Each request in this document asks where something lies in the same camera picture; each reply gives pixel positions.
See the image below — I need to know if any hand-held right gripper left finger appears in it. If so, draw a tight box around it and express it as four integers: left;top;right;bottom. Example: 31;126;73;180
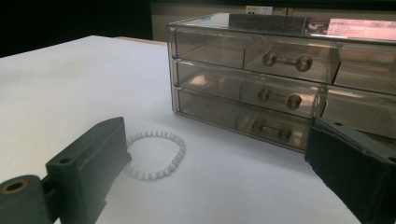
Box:
45;116;133;224

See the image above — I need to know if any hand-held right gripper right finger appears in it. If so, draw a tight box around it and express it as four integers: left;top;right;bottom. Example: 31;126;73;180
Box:
304;117;396;224

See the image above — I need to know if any clear smoky drawer organizer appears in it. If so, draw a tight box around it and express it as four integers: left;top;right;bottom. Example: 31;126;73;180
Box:
165;12;396;154

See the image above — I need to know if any white table sheet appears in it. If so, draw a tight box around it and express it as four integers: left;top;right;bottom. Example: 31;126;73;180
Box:
0;35;362;224

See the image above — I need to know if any white wall socket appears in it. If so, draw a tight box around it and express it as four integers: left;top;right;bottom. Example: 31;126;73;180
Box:
245;5;274;15

